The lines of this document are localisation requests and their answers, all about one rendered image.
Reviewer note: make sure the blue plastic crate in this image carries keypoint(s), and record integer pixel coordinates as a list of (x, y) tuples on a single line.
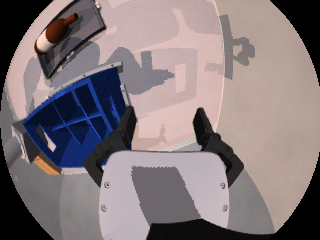
[(65, 111)]

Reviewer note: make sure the brown glass bottle with white label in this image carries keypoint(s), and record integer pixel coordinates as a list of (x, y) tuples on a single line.
[(55, 32)]

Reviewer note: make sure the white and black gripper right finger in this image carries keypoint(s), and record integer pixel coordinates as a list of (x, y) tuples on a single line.
[(212, 142)]

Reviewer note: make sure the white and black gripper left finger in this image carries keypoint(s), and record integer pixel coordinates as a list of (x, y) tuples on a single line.
[(118, 140)]

